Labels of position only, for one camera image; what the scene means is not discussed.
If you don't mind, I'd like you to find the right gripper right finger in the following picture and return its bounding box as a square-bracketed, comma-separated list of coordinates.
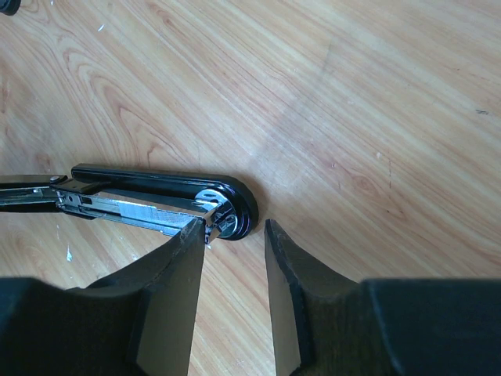
[265, 219, 500, 375]

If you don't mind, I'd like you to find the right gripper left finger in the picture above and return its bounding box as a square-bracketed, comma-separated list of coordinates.
[1, 219, 205, 375]

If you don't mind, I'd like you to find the black stapler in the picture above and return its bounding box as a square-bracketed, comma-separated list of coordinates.
[1, 164, 259, 244]
[0, 0, 21, 16]

